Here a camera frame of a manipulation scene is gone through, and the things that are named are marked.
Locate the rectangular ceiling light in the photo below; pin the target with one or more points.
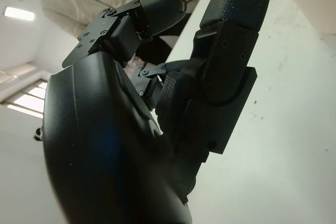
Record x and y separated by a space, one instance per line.
19 13

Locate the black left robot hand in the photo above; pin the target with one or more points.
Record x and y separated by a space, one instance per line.
105 142

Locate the bright window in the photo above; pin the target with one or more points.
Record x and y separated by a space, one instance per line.
29 98

